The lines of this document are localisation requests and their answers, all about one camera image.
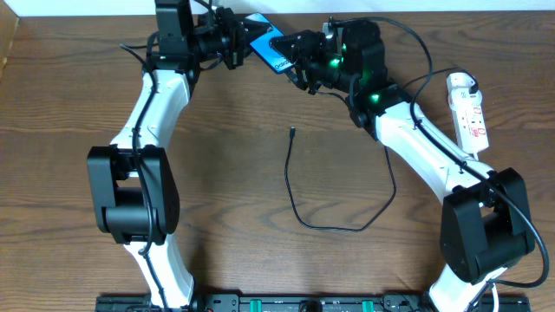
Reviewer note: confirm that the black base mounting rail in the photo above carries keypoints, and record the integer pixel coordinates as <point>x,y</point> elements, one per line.
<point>235,303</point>

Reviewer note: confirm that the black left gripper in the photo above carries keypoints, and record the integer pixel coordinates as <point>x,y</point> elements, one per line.
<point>236,39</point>

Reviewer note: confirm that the white USB wall charger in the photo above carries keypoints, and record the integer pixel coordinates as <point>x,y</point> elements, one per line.
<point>462,89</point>

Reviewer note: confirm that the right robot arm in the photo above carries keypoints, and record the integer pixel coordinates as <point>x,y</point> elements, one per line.
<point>486,225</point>

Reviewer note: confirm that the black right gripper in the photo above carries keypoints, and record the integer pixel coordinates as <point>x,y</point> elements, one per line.
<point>307,56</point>

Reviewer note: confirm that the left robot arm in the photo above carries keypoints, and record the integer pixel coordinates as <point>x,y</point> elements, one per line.
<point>134,194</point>

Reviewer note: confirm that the blue Galaxy smartphone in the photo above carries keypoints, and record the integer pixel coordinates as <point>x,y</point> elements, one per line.
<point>262,46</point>

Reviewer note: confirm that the white power strip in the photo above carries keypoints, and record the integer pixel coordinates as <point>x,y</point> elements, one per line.
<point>469,124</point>

